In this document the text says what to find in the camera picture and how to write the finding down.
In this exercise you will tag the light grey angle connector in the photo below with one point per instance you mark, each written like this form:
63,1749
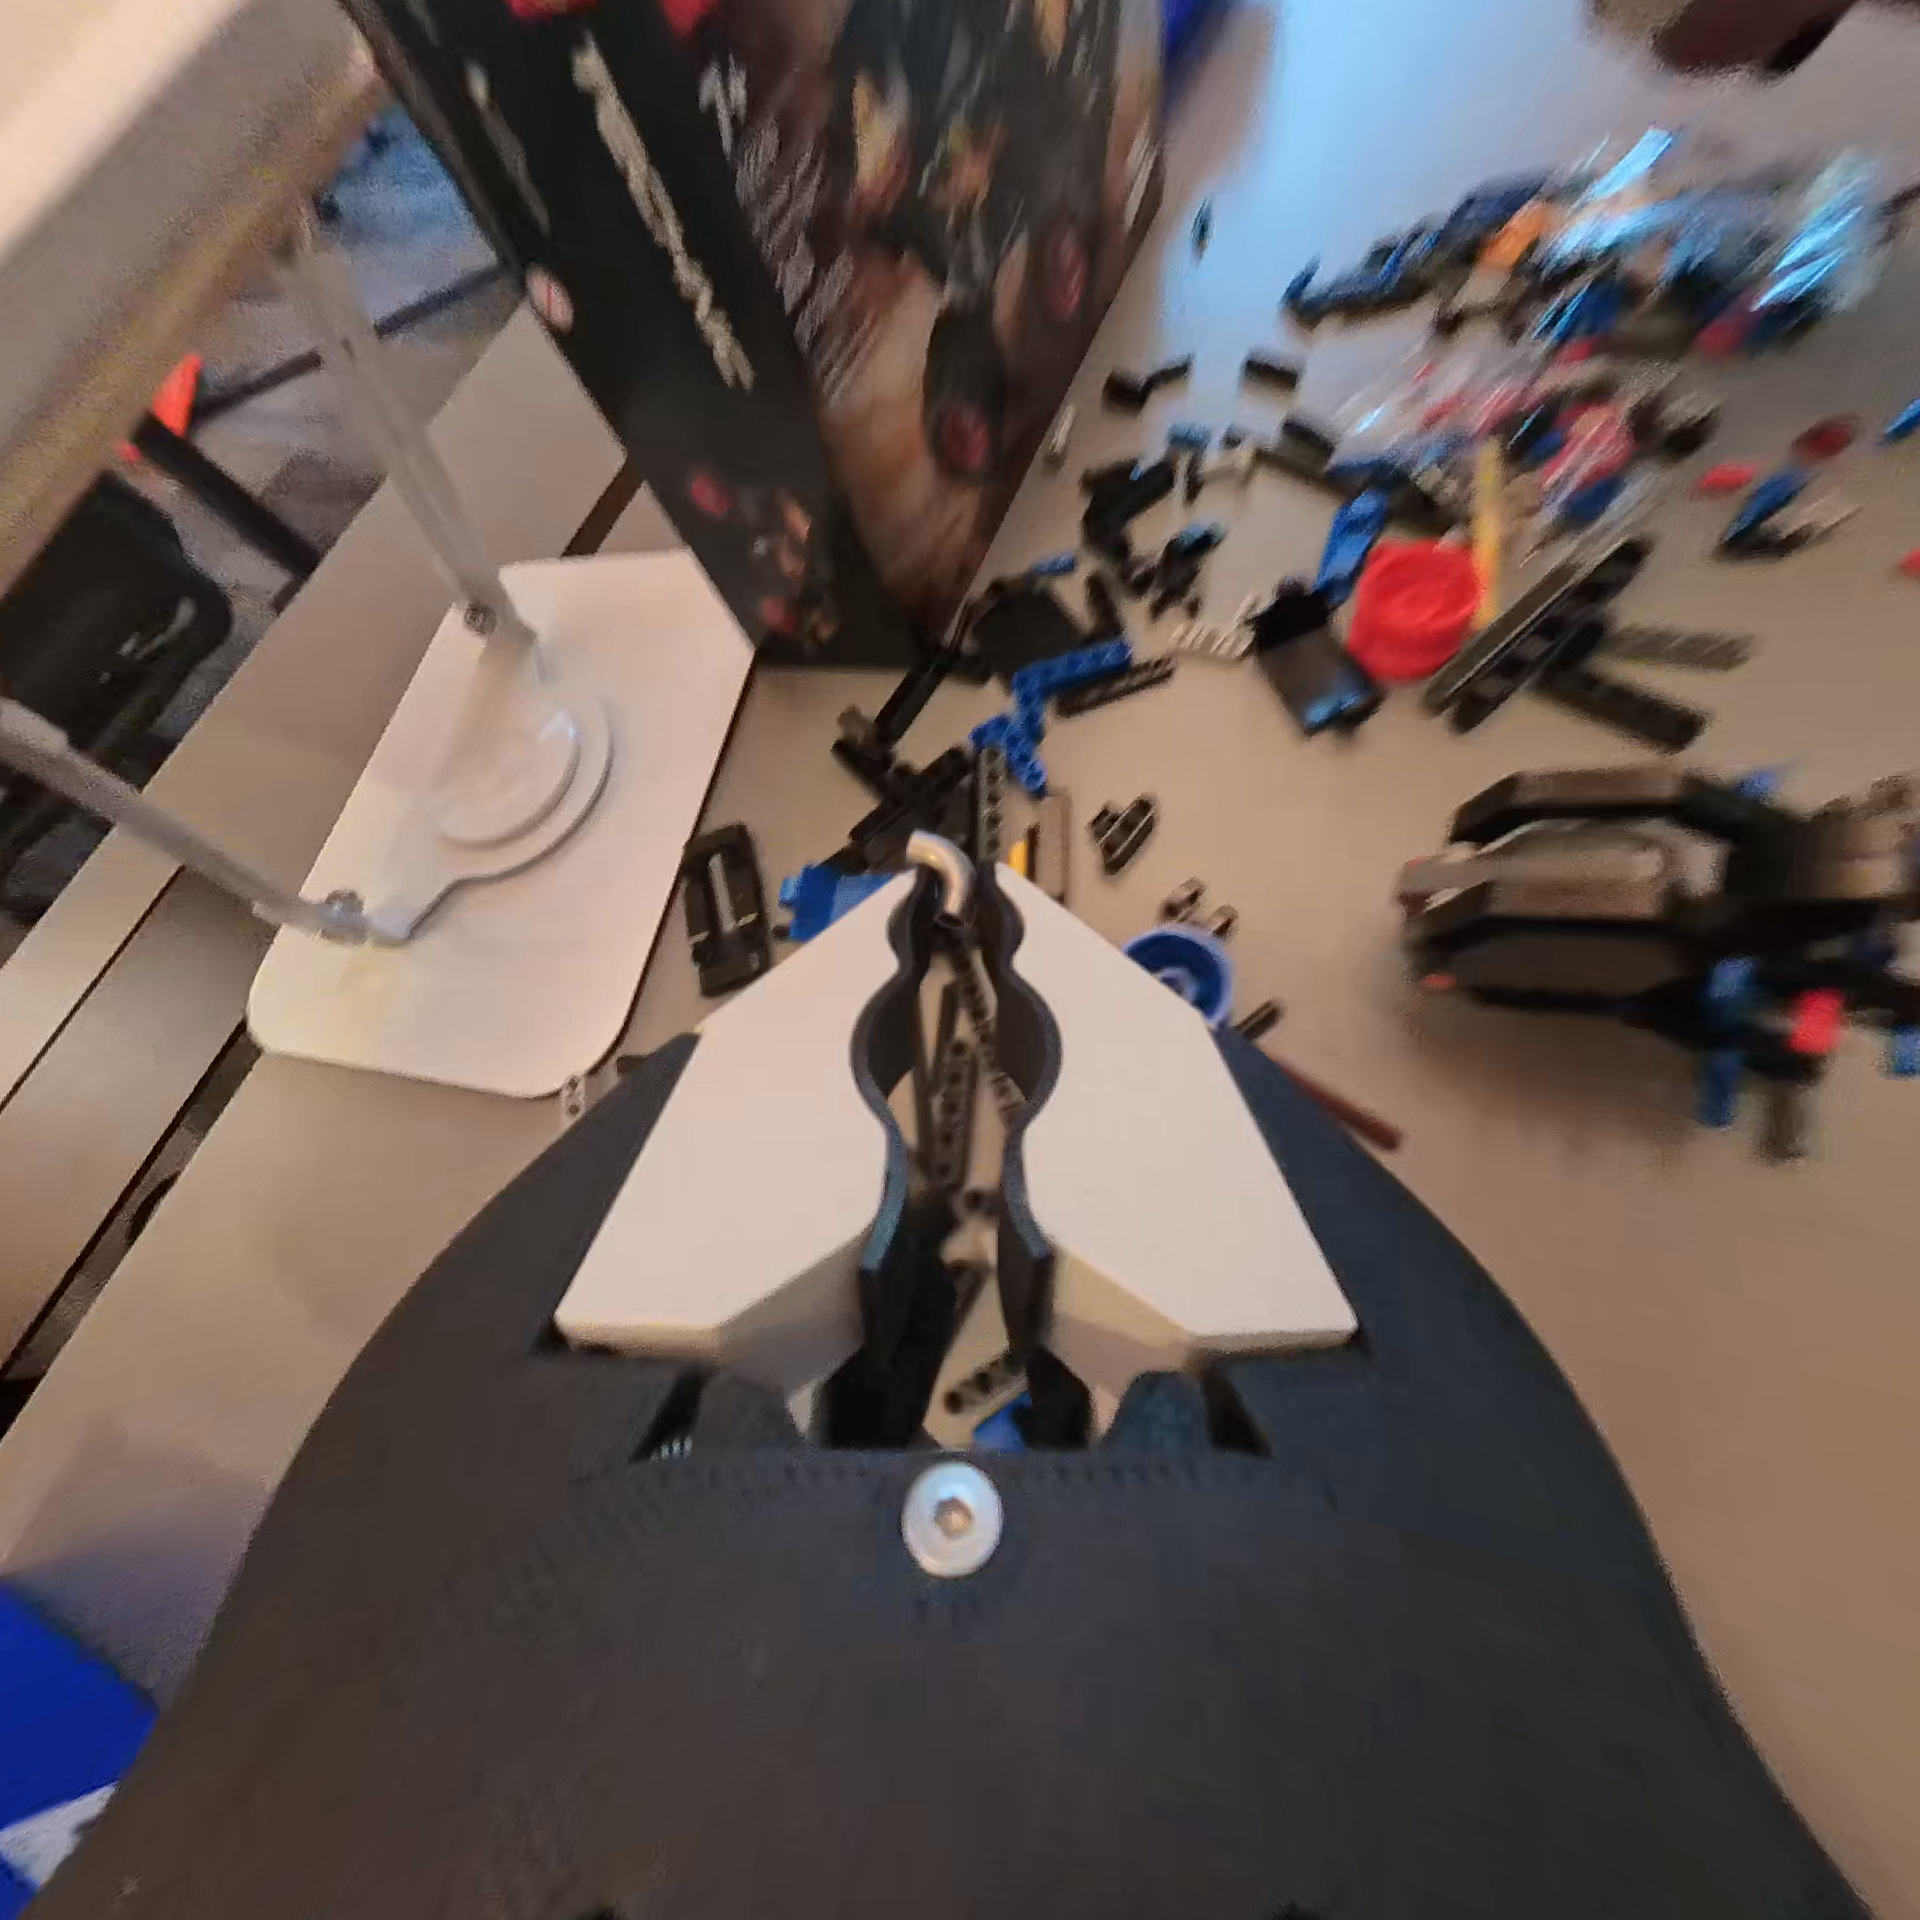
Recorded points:
1216,636

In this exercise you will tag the black straight beam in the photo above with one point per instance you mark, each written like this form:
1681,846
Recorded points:
1530,631
1515,674

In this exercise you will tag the brown axle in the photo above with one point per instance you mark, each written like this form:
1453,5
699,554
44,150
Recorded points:
1342,1110

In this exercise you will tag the black sloped panel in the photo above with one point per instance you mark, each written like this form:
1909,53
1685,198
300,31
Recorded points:
1312,668

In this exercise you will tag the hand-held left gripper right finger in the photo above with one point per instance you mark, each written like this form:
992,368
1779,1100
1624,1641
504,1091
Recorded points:
1198,1198

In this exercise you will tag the black angled connector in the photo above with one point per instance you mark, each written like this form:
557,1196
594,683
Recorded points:
1133,505
1175,563

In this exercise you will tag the grey desk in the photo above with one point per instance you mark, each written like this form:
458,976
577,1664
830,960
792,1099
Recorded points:
1500,1275

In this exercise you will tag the black cross connector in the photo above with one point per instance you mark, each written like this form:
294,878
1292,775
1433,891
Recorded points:
1120,833

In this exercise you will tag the red wheel rim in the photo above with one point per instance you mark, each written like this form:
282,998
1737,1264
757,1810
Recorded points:
1410,608

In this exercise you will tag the black small connector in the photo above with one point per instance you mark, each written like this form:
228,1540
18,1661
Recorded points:
1196,907

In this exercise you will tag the heap of black beams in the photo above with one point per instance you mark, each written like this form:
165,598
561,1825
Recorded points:
900,750

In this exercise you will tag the pile of small connector pins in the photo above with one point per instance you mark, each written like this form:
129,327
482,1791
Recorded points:
1425,268

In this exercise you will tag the blue angle beam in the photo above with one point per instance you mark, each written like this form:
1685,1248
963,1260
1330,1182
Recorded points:
1012,750
1065,674

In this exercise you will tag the scattered red blue pins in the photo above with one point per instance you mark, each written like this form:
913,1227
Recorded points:
1771,494

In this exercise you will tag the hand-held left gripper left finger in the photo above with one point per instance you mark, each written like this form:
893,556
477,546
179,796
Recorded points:
718,1198

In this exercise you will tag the dark grey holed beam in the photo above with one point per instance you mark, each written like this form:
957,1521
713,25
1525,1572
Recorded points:
989,804

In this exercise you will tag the clear plastic parts bag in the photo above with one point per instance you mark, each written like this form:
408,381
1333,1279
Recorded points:
1500,418

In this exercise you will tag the dark grey thin beam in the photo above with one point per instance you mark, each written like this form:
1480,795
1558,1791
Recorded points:
1667,652

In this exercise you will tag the black rectangular frame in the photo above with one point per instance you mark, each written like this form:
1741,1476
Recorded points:
728,907

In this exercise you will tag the toy truck box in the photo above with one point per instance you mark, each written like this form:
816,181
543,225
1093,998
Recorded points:
750,301

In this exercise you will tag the black grey motor assembly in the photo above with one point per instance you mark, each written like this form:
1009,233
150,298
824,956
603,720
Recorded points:
1558,898

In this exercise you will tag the blue hinged fender panel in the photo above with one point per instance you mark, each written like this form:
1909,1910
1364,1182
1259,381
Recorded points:
824,891

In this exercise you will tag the blue storage bin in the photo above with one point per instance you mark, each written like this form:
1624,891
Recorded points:
44,1724

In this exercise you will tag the blue mudguard piece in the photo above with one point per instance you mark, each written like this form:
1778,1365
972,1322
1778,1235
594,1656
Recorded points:
1351,532

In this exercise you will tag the yellow long axle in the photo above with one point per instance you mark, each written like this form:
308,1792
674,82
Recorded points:
1482,522

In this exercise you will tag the black holed beam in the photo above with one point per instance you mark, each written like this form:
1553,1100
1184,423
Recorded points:
966,1049

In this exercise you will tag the blue wheel rim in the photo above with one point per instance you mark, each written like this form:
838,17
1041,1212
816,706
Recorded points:
1186,966

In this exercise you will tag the black square flat panel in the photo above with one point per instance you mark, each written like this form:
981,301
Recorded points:
1035,616

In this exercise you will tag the silver curved piece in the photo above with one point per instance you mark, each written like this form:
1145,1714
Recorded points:
946,857

